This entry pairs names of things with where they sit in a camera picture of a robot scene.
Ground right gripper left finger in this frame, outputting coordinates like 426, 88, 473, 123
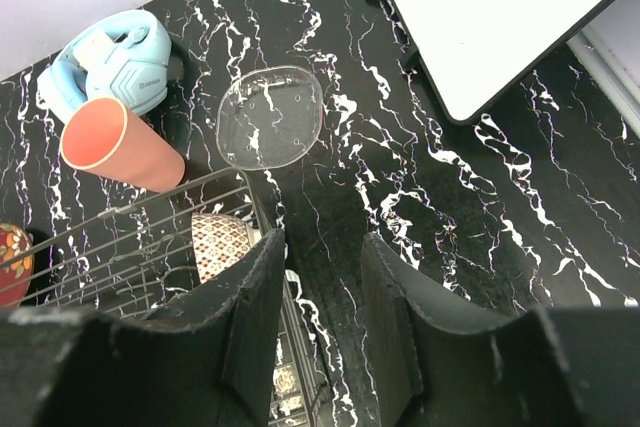
1, 229, 285, 426

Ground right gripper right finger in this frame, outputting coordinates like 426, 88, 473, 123
361, 234, 639, 426

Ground wire dish rack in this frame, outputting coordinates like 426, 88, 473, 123
1, 169, 331, 426

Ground brown patterned ceramic bowl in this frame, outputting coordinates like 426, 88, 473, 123
191, 213, 262, 283

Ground red floral lacquer bowl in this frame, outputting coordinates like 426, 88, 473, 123
1, 222, 34, 307

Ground pink plastic cup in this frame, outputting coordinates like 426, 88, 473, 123
60, 98, 185, 193

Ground light blue headphones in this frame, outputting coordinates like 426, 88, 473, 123
36, 10, 172, 124

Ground clear glass plate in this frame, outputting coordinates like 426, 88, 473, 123
216, 65, 324, 171

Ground white board black frame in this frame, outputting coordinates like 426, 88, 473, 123
392, 0, 614, 124

